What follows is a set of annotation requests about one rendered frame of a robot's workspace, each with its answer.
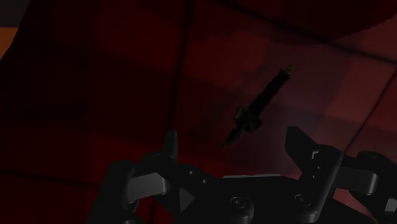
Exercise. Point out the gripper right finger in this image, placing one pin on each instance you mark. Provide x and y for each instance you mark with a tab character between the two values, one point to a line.
322	173

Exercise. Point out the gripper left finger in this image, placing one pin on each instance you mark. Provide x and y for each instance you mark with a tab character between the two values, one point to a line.
145	183

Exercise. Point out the black pen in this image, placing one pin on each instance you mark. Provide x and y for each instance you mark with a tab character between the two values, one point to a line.
260	104

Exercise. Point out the red sofa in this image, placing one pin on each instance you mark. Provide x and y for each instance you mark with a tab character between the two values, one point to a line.
93	93

